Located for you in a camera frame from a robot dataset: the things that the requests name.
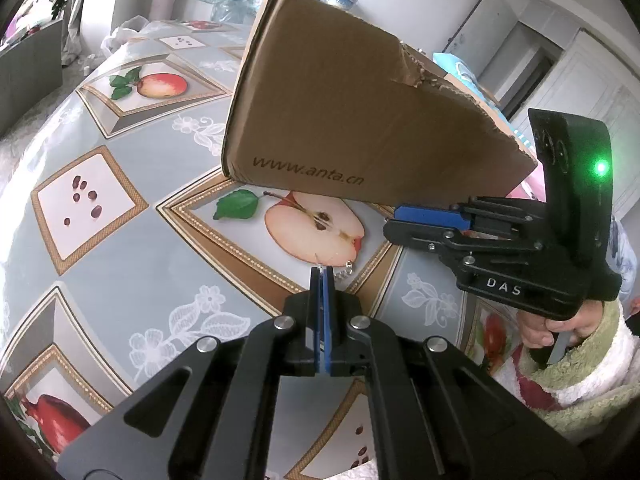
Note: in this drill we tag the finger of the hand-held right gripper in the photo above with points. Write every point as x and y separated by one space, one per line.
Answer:
425 240
430 215

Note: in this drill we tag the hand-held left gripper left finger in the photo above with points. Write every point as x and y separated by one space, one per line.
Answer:
315 320

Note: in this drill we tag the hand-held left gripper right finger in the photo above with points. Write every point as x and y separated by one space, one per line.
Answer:
328 320

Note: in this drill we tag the brown cardboard box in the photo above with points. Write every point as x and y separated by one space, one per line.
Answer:
340 110

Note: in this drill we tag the person's right forearm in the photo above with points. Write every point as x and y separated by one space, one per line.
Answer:
590 375

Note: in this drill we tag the person's right hand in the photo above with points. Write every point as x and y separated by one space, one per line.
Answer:
535 332

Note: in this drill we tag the white panelled door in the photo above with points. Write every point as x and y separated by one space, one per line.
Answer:
600 90

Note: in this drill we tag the blue printed pillow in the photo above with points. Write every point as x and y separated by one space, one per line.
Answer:
457 67

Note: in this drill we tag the fruit print tablecloth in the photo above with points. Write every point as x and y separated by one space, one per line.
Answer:
150 260

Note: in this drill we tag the white plain door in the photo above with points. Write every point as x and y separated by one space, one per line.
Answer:
485 25

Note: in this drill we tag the white plastic bag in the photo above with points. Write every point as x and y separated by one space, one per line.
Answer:
125 30

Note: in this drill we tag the grey cabinet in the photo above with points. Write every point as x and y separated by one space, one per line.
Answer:
25 80

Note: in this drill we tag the pile of clothes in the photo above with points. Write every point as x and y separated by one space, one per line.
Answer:
35 0

